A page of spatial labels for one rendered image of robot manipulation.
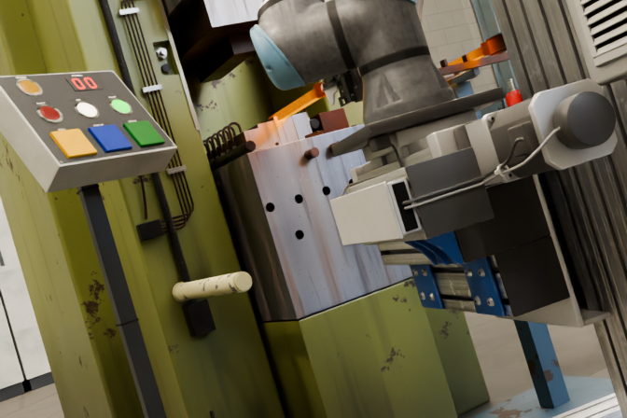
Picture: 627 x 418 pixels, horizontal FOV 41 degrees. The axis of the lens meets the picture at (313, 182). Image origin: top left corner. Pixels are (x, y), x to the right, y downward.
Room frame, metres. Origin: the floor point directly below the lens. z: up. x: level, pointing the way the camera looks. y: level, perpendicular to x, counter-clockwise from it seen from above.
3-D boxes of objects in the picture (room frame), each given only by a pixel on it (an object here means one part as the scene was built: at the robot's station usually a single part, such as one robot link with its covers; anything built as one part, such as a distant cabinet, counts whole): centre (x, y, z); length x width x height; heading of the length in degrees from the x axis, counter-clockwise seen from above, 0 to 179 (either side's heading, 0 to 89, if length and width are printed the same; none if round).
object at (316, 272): (2.48, 0.10, 0.69); 0.56 x 0.38 x 0.45; 28
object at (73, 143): (1.77, 0.47, 1.01); 0.07 x 0.05 x 0.07; 143
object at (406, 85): (1.34, -0.18, 0.87); 0.15 x 0.15 x 0.10
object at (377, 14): (1.34, -0.17, 0.98); 0.13 x 0.12 x 0.14; 81
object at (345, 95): (1.91, -0.17, 0.98); 0.12 x 0.08 x 0.09; 28
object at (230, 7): (2.45, 0.15, 1.32); 0.42 x 0.20 x 0.10; 28
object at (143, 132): (1.93, 0.34, 1.01); 0.07 x 0.05 x 0.07; 143
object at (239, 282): (2.02, 0.31, 0.62); 0.44 x 0.05 x 0.05; 28
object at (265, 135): (2.45, 0.15, 0.96); 0.42 x 0.20 x 0.09; 28
